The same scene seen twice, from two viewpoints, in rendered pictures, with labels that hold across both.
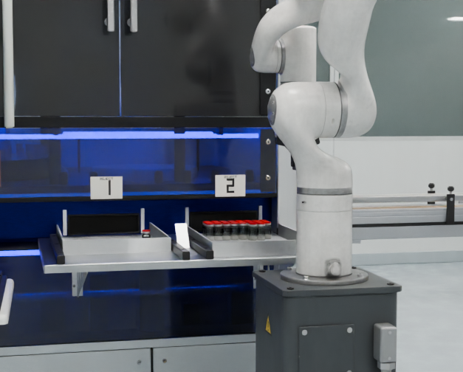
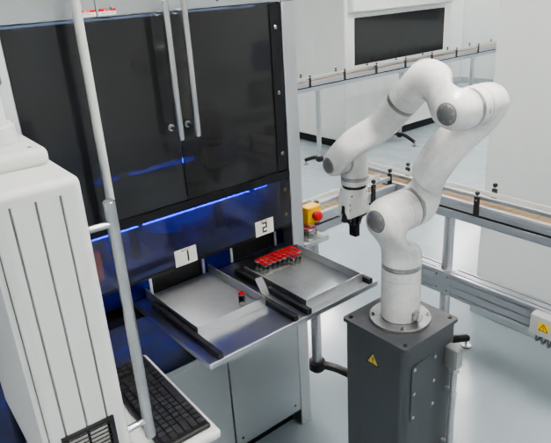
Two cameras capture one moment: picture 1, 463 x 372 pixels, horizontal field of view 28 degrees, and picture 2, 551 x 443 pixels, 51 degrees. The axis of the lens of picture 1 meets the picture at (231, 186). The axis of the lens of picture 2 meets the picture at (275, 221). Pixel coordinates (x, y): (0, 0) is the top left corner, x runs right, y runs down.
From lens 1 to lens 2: 125 cm
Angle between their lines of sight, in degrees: 30
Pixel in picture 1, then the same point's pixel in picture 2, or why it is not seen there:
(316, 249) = (406, 308)
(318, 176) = (409, 262)
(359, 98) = (435, 204)
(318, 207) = (408, 281)
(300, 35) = not seen: hidden behind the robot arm
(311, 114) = (408, 224)
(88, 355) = (187, 372)
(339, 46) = (439, 181)
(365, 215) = (329, 213)
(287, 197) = (298, 223)
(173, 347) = not seen: hidden behind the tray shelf
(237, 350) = not seen: hidden behind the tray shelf
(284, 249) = (344, 286)
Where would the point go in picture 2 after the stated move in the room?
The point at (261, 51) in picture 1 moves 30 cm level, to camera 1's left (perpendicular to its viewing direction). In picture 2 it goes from (343, 165) to (248, 185)
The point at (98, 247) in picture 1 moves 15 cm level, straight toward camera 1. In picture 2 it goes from (221, 322) to (246, 344)
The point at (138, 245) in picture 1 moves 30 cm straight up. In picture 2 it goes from (245, 310) to (238, 223)
